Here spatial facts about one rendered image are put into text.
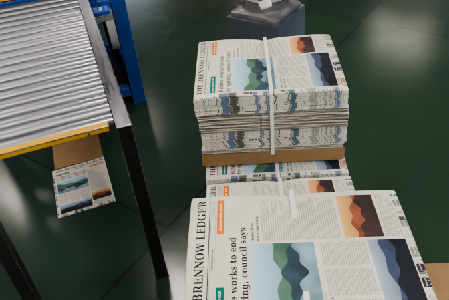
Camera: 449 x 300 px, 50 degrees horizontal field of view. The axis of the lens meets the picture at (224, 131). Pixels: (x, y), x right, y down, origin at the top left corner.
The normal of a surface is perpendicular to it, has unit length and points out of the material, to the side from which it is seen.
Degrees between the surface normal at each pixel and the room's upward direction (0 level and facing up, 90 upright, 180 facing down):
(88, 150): 0
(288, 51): 3
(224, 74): 2
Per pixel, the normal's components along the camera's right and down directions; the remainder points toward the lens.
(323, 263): -0.07, -0.79
